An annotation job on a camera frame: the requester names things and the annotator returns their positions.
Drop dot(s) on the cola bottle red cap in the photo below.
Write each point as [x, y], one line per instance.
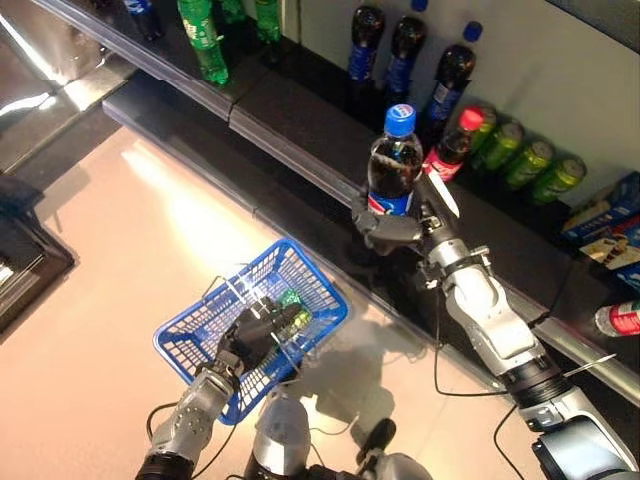
[450, 150]

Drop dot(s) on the green soda bottle yellow cap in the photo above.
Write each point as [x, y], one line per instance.
[205, 45]
[290, 300]
[267, 20]
[232, 10]

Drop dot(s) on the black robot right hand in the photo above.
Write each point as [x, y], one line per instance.
[400, 235]

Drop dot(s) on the cola bottle blue cap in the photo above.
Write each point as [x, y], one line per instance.
[365, 55]
[142, 17]
[450, 85]
[395, 165]
[405, 60]

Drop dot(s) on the dark floor plinth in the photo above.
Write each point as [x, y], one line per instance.
[75, 115]

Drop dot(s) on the robot left leg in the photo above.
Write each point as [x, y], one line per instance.
[280, 435]

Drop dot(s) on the robot leg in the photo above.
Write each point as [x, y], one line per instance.
[400, 467]
[280, 435]

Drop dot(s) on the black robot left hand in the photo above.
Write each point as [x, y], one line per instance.
[250, 335]

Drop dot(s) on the small blue biscuit box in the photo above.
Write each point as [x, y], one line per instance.
[605, 210]

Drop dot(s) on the blue plastic shopping basket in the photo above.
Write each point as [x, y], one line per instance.
[320, 295]

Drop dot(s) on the water bottle red label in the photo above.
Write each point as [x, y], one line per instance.
[620, 320]

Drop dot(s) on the robot right leg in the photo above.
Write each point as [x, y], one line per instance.
[400, 467]

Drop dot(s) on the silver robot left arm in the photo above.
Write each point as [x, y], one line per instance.
[190, 425]

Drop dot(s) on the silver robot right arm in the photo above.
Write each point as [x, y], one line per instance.
[490, 320]

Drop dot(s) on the black base frame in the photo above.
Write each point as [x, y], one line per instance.
[55, 250]

